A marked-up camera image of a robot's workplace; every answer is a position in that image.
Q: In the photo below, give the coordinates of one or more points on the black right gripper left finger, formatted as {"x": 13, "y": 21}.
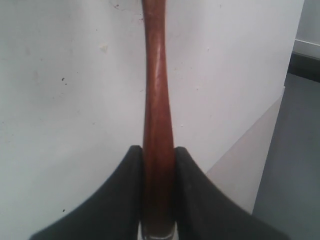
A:
{"x": 111, "y": 213}

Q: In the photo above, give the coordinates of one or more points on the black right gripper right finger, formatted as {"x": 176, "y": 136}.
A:
{"x": 203, "y": 212}

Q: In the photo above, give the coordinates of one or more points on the brown wooden spoon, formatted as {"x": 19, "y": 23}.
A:
{"x": 157, "y": 221}

